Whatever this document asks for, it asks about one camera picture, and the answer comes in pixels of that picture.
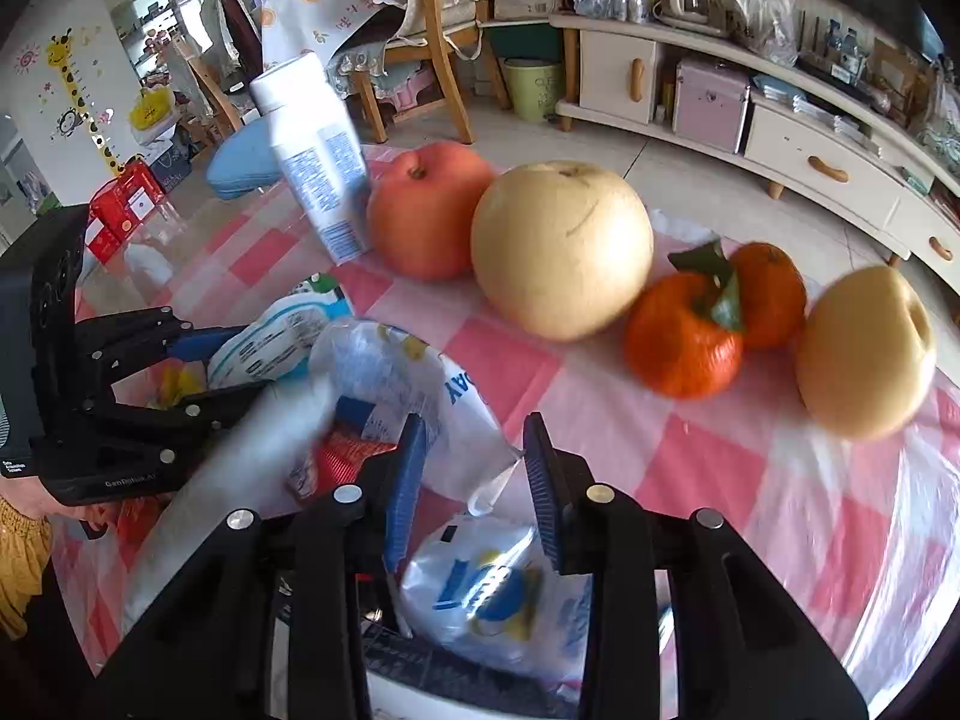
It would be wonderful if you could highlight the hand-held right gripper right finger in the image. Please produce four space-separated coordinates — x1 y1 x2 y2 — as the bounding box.
523 412 871 720

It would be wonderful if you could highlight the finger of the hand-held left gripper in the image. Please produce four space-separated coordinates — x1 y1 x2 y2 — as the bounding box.
41 381 282 477
71 306 252 391

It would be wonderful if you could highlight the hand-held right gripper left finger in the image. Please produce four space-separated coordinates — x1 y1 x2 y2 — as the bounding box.
75 412 430 720

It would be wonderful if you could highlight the red wrapper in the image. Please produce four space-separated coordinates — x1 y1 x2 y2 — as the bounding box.
311 426 398 503

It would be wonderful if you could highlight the white blue printed wrapper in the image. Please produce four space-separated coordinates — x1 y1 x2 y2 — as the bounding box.
206 274 357 391

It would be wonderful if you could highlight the white blue printed plastic bag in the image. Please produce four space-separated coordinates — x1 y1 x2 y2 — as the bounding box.
394 514 595 685
307 319 526 518

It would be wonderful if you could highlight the person's left forearm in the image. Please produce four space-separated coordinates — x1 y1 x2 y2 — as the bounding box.
0 501 55 642

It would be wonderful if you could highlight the person's left hand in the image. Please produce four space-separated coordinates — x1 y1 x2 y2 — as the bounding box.
0 495 113 541

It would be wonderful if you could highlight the yellow wrapper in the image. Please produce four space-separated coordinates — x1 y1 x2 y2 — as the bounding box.
154 364 207 410

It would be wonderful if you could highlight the pink white checkered tablecloth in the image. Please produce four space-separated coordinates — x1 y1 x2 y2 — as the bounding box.
45 142 960 720

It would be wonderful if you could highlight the tangerine with green leaf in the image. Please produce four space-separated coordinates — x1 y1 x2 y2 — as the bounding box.
624 238 746 400

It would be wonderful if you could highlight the yellow bag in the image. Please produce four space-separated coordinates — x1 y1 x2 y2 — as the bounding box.
129 86 181 143

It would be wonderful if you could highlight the white blue label milk bottle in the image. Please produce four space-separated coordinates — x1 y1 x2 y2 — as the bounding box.
249 51 374 267

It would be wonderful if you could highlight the yellow orange round fruit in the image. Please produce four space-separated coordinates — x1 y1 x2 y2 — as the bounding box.
471 160 655 342

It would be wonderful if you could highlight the light wooden chair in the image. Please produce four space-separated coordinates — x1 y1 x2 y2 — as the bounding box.
176 37 245 145

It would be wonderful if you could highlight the red orange apple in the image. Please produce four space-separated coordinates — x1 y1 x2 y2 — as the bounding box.
366 141 497 284

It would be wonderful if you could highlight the plain tangerine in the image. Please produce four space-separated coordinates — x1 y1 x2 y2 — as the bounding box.
729 241 809 350

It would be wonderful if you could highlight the dark wooden chair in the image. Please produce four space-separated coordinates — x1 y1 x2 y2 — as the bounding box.
214 0 265 91

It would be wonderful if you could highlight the small yellow pear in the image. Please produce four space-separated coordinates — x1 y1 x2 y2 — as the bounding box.
796 265 938 442

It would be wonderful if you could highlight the orange print white cloth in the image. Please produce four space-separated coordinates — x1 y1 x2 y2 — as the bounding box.
259 0 421 70

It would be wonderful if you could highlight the wooden chair with lace cloth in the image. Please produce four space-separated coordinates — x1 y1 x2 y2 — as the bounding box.
351 0 512 145

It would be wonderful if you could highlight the green bin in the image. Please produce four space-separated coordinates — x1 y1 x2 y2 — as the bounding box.
501 56 567 123

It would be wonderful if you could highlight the pink case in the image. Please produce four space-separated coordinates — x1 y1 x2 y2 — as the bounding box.
673 56 752 156

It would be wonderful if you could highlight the cream cabinet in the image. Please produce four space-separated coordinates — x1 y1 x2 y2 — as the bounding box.
551 11 960 286

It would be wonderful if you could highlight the pack of clear small bottles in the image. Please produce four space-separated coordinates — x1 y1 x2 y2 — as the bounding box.
574 0 653 23

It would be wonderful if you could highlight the clear plastic bag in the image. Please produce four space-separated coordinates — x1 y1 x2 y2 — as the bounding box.
731 0 800 68

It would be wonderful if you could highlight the giraffe wall sticker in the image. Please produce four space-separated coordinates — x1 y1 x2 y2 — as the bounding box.
45 28 125 177

